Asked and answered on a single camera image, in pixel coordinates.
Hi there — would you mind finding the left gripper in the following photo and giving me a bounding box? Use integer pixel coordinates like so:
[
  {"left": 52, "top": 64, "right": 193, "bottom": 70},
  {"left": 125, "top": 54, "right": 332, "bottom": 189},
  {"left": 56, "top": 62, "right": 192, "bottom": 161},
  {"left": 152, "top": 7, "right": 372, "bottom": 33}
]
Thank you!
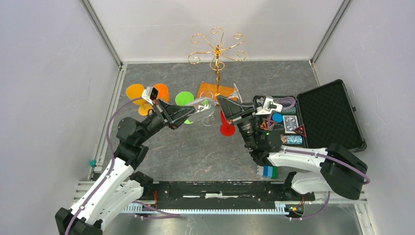
[{"left": 137, "top": 97, "right": 196, "bottom": 143}]

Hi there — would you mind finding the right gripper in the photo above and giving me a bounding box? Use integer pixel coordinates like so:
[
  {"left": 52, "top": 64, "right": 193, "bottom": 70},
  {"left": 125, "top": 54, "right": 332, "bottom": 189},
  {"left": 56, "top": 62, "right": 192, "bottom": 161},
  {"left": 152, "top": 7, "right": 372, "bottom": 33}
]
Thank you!
[{"left": 216, "top": 95, "right": 258, "bottom": 150}]

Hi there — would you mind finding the red wine glass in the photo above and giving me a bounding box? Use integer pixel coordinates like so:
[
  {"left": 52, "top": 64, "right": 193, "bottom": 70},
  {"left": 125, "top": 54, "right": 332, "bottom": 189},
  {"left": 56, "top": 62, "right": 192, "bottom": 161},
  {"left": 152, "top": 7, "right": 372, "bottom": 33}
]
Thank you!
[{"left": 220, "top": 111, "right": 235, "bottom": 137}]

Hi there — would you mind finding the green wine glass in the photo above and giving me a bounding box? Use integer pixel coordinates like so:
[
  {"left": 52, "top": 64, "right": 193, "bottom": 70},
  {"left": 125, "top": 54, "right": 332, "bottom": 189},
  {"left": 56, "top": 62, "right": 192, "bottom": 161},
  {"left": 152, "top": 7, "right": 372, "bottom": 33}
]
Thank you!
[{"left": 175, "top": 91, "right": 194, "bottom": 106}]

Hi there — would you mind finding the orange wine glass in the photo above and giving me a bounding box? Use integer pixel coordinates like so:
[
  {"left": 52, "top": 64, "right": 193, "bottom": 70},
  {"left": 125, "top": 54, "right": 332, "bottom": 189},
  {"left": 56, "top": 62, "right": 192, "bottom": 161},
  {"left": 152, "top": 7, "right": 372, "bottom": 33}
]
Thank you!
[{"left": 153, "top": 83, "right": 170, "bottom": 102}]

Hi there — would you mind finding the clear glass back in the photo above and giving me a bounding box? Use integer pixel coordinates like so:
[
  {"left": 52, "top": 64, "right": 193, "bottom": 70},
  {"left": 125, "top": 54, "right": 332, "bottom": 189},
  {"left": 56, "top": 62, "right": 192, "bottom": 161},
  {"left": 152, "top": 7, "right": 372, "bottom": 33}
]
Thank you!
[{"left": 186, "top": 83, "right": 243, "bottom": 123}]

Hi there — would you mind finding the clear flute glass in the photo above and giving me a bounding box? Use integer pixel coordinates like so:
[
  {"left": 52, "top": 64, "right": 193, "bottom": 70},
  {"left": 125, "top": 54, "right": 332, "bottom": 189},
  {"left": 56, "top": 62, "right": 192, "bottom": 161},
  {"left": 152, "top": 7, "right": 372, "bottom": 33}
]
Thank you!
[{"left": 200, "top": 91, "right": 215, "bottom": 127}]

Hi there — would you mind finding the yellow wine glass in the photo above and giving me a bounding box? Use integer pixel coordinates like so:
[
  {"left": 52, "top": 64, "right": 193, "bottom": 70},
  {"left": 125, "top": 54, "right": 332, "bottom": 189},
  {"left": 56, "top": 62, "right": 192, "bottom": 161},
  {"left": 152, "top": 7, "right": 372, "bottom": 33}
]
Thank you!
[{"left": 125, "top": 84, "right": 153, "bottom": 116}]

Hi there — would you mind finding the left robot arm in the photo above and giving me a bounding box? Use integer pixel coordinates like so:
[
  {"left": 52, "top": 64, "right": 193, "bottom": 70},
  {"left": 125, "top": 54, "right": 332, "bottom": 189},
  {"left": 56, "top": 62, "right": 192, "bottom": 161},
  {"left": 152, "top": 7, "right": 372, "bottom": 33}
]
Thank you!
[{"left": 55, "top": 99, "right": 196, "bottom": 235}]

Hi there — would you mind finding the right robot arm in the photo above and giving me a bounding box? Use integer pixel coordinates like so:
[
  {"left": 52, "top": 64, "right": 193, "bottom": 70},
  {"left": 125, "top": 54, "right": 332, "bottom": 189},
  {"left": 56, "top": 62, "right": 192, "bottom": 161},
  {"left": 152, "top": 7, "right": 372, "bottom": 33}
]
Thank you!
[{"left": 216, "top": 95, "right": 370, "bottom": 200}]

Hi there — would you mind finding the blue round chip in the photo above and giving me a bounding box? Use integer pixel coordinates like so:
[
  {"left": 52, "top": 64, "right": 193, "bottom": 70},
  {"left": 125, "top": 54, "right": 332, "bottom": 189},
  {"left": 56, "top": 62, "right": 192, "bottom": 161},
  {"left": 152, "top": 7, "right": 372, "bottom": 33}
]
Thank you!
[{"left": 272, "top": 113, "right": 283, "bottom": 123}]

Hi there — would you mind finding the blue playing card deck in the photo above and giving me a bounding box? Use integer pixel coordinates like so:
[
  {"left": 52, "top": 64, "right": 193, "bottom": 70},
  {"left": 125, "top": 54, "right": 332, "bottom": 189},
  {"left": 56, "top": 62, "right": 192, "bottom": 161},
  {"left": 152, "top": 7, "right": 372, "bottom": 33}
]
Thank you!
[{"left": 283, "top": 115, "right": 299, "bottom": 134}]

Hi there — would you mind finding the blue green brick stack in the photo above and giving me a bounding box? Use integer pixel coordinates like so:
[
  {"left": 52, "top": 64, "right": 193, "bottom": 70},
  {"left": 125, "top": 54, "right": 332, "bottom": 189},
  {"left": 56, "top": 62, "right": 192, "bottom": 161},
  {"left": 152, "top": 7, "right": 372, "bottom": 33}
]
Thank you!
[{"left": 257, "top": 165, "right": 278, "bottom": 179}]

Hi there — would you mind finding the black poker chip case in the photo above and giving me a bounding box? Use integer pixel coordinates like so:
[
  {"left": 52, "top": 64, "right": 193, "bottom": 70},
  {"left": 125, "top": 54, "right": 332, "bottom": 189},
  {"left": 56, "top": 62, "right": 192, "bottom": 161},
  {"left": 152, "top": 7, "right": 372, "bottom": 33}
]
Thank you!
[{"left": 255, "top": 79, "right": 367, "bottom": 153}]

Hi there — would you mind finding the teal small object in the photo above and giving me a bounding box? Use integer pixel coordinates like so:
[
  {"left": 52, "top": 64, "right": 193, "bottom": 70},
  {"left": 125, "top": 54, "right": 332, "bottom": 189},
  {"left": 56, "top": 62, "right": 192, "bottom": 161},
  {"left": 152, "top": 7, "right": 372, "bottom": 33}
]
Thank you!
[{"left": 89, "top": 160, "right": 96, "bottom": 168}]

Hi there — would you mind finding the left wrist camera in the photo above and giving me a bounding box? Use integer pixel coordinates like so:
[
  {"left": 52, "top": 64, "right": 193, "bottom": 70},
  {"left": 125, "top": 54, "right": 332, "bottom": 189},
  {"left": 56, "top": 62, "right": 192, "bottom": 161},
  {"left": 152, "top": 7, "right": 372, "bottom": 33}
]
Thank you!
[{"left": 141, "top": 86, "right": 159, "bottom": 105}]

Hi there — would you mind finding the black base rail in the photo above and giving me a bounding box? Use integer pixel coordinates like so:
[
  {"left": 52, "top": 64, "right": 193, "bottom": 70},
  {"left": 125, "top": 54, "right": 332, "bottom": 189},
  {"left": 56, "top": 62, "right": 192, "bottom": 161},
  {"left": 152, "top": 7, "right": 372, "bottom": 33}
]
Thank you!
[{"left": 140, "top": 181, "right": 315, "bottom": 210}]

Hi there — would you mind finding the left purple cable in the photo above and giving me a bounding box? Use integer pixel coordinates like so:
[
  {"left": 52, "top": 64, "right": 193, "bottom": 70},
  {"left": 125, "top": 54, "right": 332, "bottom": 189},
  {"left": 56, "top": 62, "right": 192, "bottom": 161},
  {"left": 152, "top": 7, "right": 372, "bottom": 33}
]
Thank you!
[{"left": 64, "top": 96, "right": 182, "bottom": 235}]

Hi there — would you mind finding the purple cable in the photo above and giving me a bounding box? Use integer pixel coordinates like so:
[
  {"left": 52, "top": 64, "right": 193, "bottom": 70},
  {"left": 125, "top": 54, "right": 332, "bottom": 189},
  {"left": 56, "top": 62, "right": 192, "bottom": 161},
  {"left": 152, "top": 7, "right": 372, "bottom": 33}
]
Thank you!
[
  {"left": 64, "top": 96, "right": 182, "bottom": 235},
  {"left": 276, "top": 96, "right": 371, "bottom": 221}
]

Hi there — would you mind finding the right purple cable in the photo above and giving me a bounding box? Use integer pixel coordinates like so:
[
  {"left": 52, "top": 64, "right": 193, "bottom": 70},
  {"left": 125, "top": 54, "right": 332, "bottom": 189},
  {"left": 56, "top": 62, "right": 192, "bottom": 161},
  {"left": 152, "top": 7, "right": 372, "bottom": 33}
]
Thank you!
[{"left": 276, "top": 96, "right": 371, "bottom": 221}]

